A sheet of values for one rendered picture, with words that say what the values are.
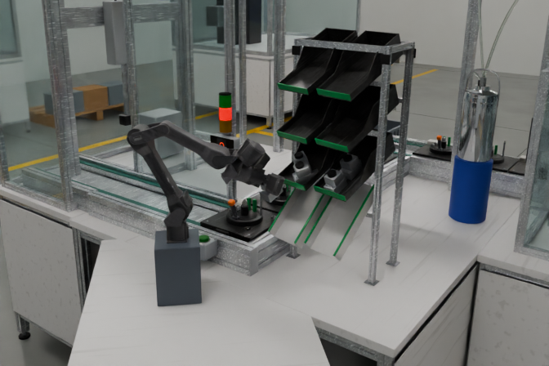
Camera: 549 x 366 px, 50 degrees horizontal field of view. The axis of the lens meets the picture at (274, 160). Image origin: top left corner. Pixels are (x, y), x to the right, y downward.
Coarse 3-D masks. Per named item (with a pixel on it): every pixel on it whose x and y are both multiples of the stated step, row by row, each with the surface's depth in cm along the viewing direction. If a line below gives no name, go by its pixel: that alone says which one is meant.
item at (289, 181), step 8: (304, 144) 204; (312, 144) 208; (296, 152) 203; (304, 152) 205; (312, 152) 207; (320, 152) 205; (328, 152) 195; (336, 152) 198; (312, 160) 203; (320, 160) 201; (328, 160) 196; (288, 168) 202; (312, 168) 199; (320, 168) 194; (328, 168) 197; (288, 176) 200; (312, 176) 192; (320, 176) 195; (288, 184) 196; (296, 184) 192; (304, 184) 194; (312, 184) 193
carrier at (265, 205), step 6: (282, 192) 240; (288, 192) 245; (252, 198) 244; (258, 198) 244; (276, 198) 236; (282, 198) 238; (258, 204) 237; (264, 204) 237; (270, 204) 237; (276, 204) 236; (282, 204) 236; (270, 210) 232; (276, 210) 231
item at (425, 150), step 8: (440, 136) 301; (432, 144) 310; (440, 144) 304; (448, 144) 312; (416, 152) 308; (424, 152) 308; (432, 152) 307; (440, 152) 304; (448, 152) 303; (448, 160) 297
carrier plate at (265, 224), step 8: (216, 216) 225; (224, 216) 225; (264, 216) 225; (200, 224) 220; (208, 224) 218; (216, 224) 218; (224, 224) 218; (264, 224) 218; (232, 232) 212; (240, 232) 211; (248, 232) 212; (256, 232) 212; (264, 232) 214; (248, 240) 208
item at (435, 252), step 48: (240, 192) 280; (384, 192) 282; (432, 192) 283; (144, 240) 229; (384, 240) 231; (432, 240) 232; (480, 240) 232; (288, 288) 195; (336, 288) 196; (384, 288) 196; (432, 288) 196; (384, 336) 171
